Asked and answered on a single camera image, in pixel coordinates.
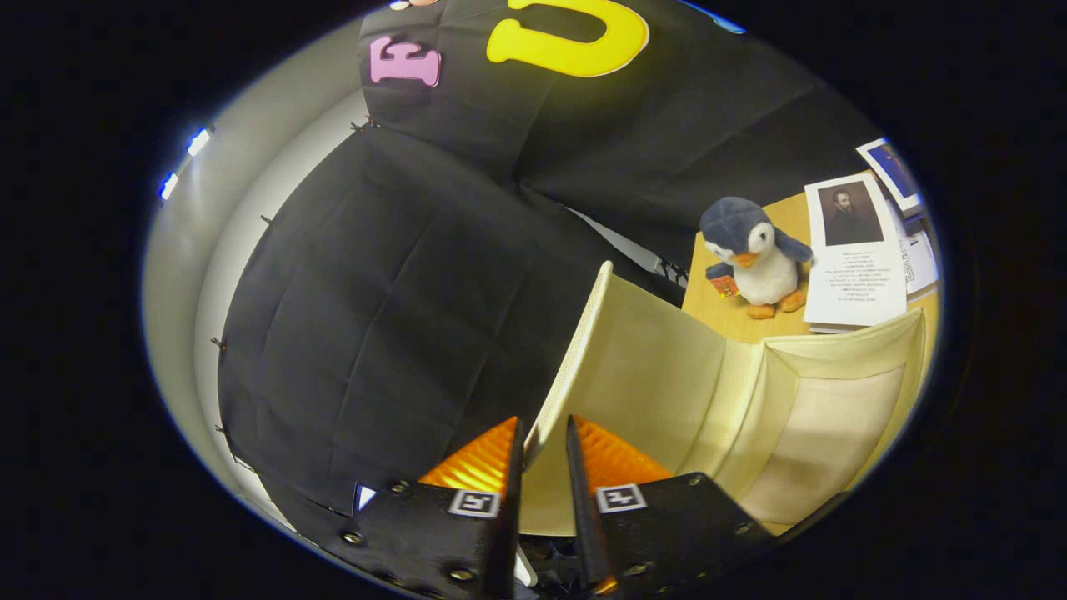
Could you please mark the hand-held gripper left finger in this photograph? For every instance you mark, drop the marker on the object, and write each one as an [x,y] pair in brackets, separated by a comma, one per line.
[508,517]

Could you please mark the plain white text book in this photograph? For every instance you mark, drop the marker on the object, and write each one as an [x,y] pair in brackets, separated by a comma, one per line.
[921,260]

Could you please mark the blue penguin plush toy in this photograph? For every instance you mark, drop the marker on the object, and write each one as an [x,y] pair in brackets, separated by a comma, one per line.
[763,258]

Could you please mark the book with dark blue cover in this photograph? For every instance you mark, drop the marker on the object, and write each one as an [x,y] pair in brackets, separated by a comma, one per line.
[892,171]

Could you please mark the black backdrop cloth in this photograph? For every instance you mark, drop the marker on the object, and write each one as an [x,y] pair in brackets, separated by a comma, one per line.
[375,292]

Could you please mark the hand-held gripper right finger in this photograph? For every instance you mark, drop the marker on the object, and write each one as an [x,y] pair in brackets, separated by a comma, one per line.
[583,517]

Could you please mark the beige fabric storage box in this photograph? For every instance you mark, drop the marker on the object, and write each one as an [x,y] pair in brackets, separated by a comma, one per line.
[667,375]

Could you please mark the white book with portrait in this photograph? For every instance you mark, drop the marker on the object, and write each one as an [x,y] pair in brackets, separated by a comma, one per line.
[854,275]

